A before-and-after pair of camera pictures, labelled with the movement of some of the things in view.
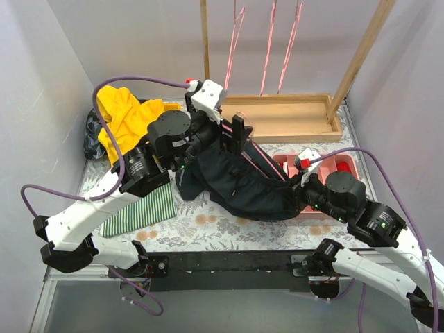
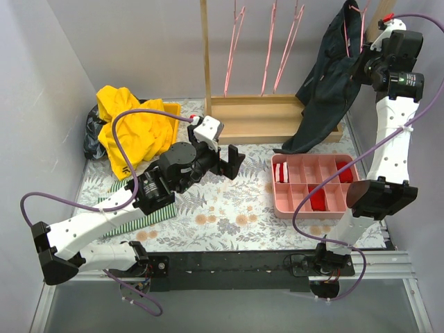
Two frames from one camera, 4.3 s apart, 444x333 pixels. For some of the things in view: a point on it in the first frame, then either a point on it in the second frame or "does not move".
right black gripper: x=300 y=187 to x=363 y=62
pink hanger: x=253 y=153 to x=362 y=35
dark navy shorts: x=245 y=186 to x=329 y=90
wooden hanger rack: x=294 y=118 does not move
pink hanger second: x=269 y=42 does not move
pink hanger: x=238 y=26 does not move
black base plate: x=219 y=271 does not move
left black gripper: x=228 y=137 to x=225 y=164
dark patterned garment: x=93 y=149 does not move
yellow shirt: x=126 y=118 does not move
